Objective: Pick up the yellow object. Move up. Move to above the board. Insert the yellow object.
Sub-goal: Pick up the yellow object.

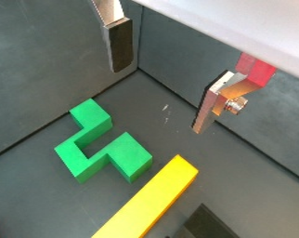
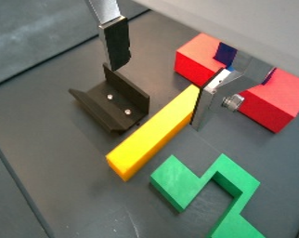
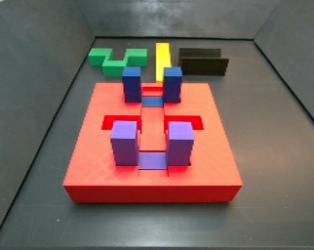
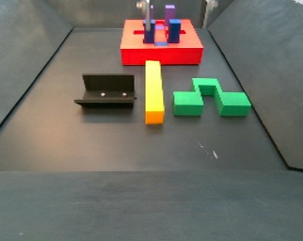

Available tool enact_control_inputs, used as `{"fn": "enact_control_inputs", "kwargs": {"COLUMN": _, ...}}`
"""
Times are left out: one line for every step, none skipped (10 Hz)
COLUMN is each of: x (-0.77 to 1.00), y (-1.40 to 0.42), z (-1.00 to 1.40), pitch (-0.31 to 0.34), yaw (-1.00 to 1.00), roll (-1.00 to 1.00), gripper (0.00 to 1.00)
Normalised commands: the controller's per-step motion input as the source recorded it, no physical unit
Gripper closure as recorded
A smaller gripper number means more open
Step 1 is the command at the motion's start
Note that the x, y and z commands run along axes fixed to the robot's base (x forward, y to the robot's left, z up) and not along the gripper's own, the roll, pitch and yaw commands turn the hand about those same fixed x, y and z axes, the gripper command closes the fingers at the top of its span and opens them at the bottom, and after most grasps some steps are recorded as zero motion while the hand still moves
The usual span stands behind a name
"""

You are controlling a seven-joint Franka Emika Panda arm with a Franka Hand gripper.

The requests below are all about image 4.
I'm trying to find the red slotted board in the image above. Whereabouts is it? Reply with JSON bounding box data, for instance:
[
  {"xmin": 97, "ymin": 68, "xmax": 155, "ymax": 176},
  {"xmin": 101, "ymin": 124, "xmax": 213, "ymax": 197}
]
[{"xmin": 120, "ymin": 19, "xmax": 204, "ymax": 66}]

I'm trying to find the green zigzag block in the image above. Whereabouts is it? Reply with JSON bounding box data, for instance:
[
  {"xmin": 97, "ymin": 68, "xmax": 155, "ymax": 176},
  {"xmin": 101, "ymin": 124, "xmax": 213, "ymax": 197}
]
[{"xmin": 173, "ymin": 77, "xmax": 251, "ymax": 117}]

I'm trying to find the black angle bracket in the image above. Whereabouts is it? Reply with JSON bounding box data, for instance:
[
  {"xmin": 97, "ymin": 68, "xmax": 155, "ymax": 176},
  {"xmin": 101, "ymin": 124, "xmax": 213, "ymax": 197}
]
[{"xmin": 74, "ymin": 73, "xmax": 136, "ymax": 107}]

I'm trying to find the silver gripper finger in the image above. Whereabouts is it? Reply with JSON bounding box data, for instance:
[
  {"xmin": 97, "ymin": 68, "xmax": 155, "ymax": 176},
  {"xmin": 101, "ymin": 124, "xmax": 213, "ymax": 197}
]
[
  {"xmin": 203, "ymin": 0, "xmax": 219, "ymax": 27},
  {"xmin": 137, "ymin": 0, "xmax": 151, "ymax": 31}
]

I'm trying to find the purple U-shaped block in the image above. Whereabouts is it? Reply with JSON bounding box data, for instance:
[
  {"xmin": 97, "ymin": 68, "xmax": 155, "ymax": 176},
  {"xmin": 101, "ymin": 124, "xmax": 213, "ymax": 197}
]
[{"xmin": 151, "ymin": 5, "xmax": 176, "ymax": 26}]

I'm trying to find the yellow rectangular bar block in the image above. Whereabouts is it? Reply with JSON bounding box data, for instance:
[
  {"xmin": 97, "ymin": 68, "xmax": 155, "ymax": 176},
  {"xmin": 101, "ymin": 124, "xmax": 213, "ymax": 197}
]
[{"xmin": 145, "ymin": 60, "xmax": 164, "ymax": 124}]

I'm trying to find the dark blue U-shaped block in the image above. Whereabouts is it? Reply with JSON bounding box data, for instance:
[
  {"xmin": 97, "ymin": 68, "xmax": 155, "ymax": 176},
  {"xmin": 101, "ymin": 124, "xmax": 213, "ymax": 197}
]
[{"xmin": 143, "ymin": 19, "xmax": 181, "ymax": 46}]

